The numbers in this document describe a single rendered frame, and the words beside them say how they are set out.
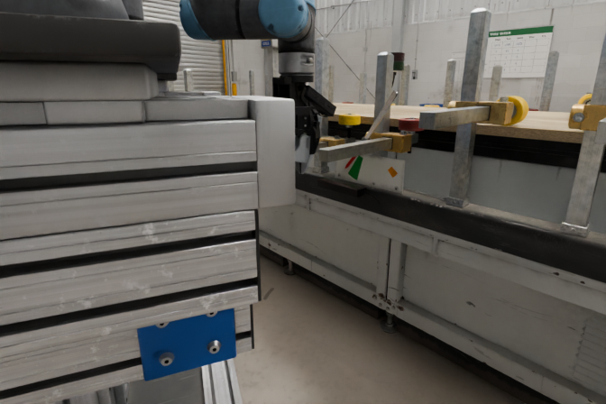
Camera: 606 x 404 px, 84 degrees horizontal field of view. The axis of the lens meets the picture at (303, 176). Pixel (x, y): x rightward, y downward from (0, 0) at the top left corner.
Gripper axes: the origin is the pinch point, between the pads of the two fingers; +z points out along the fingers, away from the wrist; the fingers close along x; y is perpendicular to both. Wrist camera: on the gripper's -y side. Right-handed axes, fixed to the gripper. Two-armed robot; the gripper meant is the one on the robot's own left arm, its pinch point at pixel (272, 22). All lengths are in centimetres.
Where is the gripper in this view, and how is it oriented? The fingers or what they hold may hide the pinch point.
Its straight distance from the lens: 142.4
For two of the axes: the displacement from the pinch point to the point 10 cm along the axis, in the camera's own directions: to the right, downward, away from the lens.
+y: -7.2, 1.8, -6.7
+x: 7.0, 1.9, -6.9
